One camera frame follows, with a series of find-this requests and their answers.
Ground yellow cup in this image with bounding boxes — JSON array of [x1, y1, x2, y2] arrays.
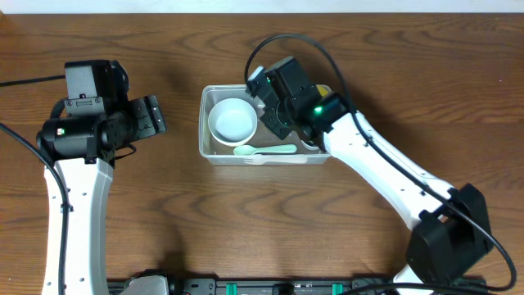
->
[[316, 84, 331, 98]]

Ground grey cup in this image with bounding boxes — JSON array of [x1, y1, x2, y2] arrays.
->
[[301, 141, 319, 151]]

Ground white plastic fork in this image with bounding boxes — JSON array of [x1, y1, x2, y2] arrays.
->
[[244, 156, 308, 166]]

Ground grey bowl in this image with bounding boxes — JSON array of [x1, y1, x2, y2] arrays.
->
[[208, 98, 258, 141]]

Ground pale green plastic spoon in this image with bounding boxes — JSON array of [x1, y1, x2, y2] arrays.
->
[[233, 144, 297, 156]]

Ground white bowl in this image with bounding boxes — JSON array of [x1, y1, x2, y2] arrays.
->
[[213, 136, 252, 148]]

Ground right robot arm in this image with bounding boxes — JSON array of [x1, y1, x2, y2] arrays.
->
[[244, 57, 495, 294]]

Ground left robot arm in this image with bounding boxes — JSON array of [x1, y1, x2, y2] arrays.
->
[[37, 60, 166, 294]]

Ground clear plastic container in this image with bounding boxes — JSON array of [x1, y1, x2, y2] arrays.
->
[[198, 84, 330, 166]]

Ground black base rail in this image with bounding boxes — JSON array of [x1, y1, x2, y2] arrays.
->
[[107, 270, 435, 295]]

